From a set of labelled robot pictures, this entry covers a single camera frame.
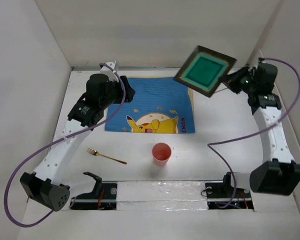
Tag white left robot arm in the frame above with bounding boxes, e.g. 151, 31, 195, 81
20, 73, 136, 212

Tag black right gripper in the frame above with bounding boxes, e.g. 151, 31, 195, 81
217, 65, 257, 95

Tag pink plastic cup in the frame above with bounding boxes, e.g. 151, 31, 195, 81
151, 142, 172, 167

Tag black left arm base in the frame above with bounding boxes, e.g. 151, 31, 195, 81
69, 171, 118, 211

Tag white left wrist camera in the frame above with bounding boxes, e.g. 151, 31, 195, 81
100, 61, 118, 77

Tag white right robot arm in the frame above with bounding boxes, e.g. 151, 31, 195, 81
220, 62, 300, 196

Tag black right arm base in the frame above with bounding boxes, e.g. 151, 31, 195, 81
200, 172, 254, 210

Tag green square ceramic plate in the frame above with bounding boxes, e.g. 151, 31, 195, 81
173, 45, 237, 98

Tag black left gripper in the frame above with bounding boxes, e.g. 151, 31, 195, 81
100, 76, 135, 110

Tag blue Pikachu placemat cloth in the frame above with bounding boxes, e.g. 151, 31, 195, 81
105, 77, 196, 134

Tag gold fork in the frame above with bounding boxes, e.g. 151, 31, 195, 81
86, 148, 128, 165

